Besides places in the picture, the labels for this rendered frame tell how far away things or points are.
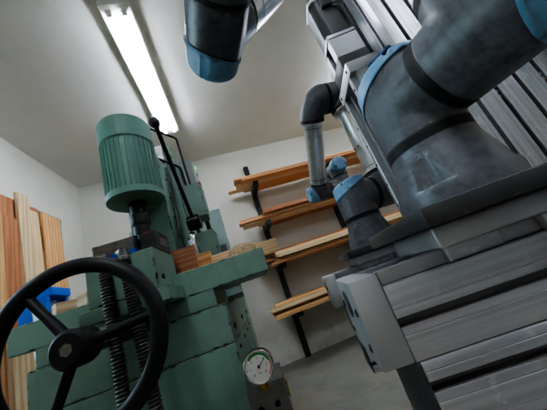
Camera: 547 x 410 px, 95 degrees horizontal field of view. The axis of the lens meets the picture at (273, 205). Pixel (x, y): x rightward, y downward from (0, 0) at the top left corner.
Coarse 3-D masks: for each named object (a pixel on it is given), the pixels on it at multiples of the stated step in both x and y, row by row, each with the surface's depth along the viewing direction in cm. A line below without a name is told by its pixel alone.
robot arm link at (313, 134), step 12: (312, 96) 95; (324, 96) 94; (312, 108) 96; (324, 108) 96; (300, 120) 101; (312, 120) 97; (324, 120) 101; (312, 132) 100; (312, 144) 102; (312, 156) 105; (324, 156) 106; (312, 168) 107; (324, 168) 108; (312, 180) 110; (324, 180) 109; (312, 192) 111; (324, 192) 111
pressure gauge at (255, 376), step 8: (248, 352) 53; (256, 352) 51; (264, 352) 51; (248, 360) 51; (256, 360) 51; (264, 360) 51; (272, 360) 51; (248, 368) 50; (256, 368) 51; (264, 368) 51; (272, 368) 50; (248, 376) 50; (256, 376) 50; (264, 376) 50; (256, 384) 49; (264, 384) 51
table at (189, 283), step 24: (216, 264) 63; (240, 264) 63; (264, 264) 63; (168, 288) 52; (192, 288) 61; (216, 288) 65; (72, 312) 58; (96, 312) 50; (120, 312) 50; (24, 336) 56; (48, 336) 56
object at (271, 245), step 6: (270, 240) 81; (276, 240) 81; (258, 246) 80; (264, 246) 80; (270, 246) 80; (276, 246) 80; (228, 252) 79; (264, 252) 80; (270, 252) 82; (216, 258) 78; (222, 258) 79
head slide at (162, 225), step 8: (160, 168) 100; (160, 176) 97; (168, 192) 101; (168, 200) 98; (152, 208) 93; (160, 208) 93; (168, 208) 94; (152, 216) 92; (160, 216) 92; (168, 216) 92; (152, 224) 91; (160, 224) 91; (168, 224) 91; (176, 224) 98; (160, 232) 90; (168, 232) 90; (176, 232) 94; (168, 240) 89; (176, 240) 91; (176, 248) 88
